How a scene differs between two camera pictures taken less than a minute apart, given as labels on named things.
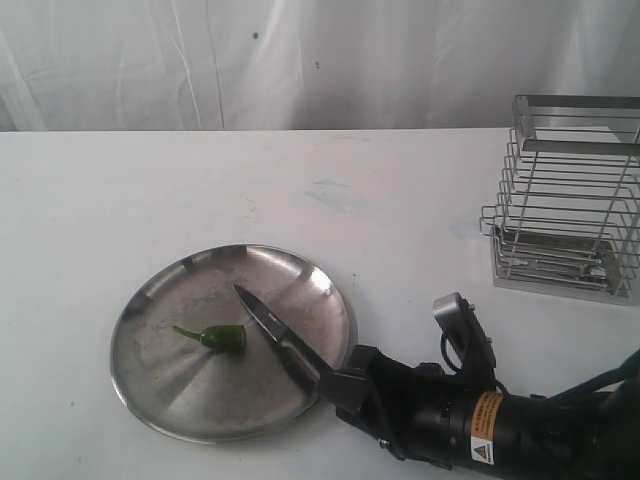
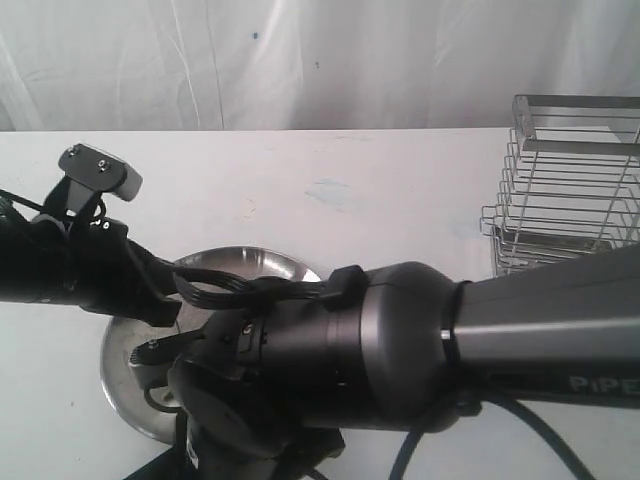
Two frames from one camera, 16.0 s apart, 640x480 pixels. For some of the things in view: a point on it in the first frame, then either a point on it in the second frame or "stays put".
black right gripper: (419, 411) to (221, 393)
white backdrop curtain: (132, 65) stays put
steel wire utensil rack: (566, 221) stays put
